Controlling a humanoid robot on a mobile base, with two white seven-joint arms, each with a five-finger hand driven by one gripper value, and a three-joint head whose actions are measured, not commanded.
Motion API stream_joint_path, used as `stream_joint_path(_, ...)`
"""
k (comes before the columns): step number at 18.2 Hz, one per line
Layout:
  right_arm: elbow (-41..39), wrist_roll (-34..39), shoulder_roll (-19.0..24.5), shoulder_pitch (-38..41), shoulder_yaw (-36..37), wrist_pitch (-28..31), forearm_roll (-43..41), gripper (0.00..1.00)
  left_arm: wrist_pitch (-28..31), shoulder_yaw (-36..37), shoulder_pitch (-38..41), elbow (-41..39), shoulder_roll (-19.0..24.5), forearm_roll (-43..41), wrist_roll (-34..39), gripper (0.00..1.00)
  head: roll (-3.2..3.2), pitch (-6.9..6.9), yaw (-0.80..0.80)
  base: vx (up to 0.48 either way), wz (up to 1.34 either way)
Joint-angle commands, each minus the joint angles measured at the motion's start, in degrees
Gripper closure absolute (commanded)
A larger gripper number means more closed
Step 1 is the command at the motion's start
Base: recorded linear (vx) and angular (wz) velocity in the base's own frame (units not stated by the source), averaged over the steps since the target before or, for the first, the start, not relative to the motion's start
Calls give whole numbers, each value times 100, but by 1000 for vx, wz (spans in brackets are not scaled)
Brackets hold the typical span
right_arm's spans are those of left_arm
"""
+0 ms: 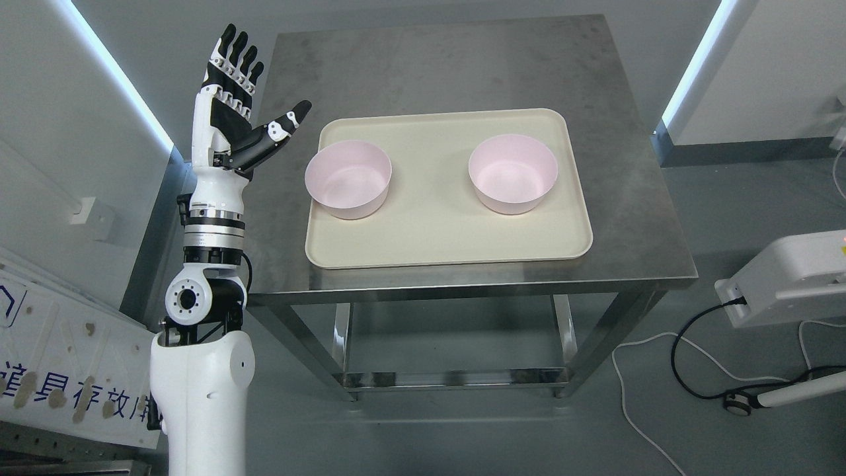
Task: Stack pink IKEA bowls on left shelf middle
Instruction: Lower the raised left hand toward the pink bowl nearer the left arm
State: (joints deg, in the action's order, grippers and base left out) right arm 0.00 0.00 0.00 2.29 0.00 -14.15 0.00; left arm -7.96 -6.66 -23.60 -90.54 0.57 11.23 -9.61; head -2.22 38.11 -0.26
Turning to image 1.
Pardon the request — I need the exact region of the black white robotic hand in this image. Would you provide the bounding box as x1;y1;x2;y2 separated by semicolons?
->
190;24;312;214

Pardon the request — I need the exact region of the pink bowl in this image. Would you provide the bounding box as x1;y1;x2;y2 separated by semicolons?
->
467;134;559;215
304;139;393;220

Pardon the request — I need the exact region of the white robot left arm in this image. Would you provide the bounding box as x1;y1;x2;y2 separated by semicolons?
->
150;167;256;475

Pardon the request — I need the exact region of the cream plastic tray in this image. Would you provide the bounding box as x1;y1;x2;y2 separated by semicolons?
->
305;108;593;269

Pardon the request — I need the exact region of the stainless steel table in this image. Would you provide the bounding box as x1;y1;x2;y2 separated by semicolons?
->
245;15;698;401

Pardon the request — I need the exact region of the white signboard with blue characters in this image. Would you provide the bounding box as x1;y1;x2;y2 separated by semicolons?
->
1;264;161;449

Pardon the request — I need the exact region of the white caster leg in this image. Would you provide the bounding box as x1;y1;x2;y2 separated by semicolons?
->
722;371;845;416

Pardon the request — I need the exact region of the white device on right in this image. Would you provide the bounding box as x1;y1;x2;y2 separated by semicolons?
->
714;229;845;329

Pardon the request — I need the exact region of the white wall socket box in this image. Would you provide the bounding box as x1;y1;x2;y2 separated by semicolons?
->
69;198;117;242

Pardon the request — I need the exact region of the white cable on floor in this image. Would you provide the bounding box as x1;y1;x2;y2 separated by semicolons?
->
611;332;787;476

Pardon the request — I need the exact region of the black power cable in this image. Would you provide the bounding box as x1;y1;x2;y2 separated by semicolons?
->
672;299;846;401

